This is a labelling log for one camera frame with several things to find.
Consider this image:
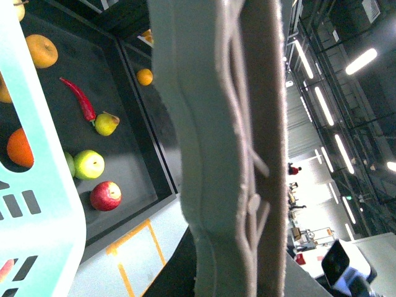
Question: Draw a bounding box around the grey-brown basket handle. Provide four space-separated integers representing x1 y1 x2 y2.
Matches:
148 1 286 296

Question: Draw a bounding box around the teal plastic shopping basket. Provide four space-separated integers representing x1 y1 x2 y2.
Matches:
1 1 86 296

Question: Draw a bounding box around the distant orange on shelf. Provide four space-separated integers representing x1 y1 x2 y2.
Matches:
136 68 153 86

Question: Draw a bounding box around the small yellow-green pear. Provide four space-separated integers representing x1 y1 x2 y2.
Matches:
95 111 120 136

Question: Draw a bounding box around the red apple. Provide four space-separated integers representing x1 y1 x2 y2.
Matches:
90 181 123 212

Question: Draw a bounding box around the green apple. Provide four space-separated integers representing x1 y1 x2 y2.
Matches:
74 150 105 180

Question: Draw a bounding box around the red chili pepper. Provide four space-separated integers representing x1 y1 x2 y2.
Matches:
59 77 97 125

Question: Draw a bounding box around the orange with green stem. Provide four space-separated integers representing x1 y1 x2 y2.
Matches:
6 128 34 168

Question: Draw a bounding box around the white pear right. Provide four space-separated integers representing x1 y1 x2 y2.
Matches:
13 0 29 22

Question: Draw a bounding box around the black shelf frame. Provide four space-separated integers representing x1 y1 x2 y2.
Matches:
22 1 181 249

